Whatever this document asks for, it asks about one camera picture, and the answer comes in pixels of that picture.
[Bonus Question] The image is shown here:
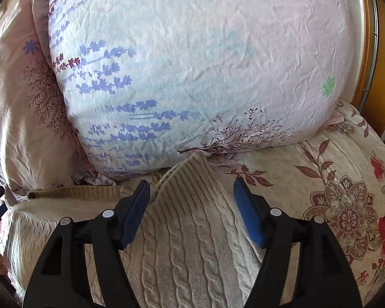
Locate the lavender print right pillow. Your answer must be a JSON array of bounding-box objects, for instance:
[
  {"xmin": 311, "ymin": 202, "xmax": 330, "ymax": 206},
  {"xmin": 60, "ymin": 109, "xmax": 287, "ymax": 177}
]
[{"xmin": 31, "ymin": 0, "xmax": 354, "ymax": 178}]

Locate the pink floral left pillow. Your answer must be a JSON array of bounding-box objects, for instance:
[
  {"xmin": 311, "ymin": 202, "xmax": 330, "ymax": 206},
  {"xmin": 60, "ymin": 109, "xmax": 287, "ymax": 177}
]
[{"xmin": 0, "ymin": 0, "xmax": 94, "ymax": 194}]

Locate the floral bed quilt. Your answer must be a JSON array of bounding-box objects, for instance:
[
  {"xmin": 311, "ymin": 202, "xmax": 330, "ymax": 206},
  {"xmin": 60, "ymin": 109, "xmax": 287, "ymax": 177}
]
[{"xmin": 210, "ymin": 102, "xmax": 385, "ymax": 307}]

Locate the wooden headboard frame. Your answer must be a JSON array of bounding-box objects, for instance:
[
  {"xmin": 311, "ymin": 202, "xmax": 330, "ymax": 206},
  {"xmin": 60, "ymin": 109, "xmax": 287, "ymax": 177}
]
[{"xmin": 352, "ymin": 0, "xmax": 385, "ymax": 140}]

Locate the beige cable knit sweater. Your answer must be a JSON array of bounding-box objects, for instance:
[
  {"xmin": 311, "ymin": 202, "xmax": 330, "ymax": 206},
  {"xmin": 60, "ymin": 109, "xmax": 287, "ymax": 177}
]
[{"xmin": 4, "ymin": 153, "xmax": 263, "ymax": 307}]

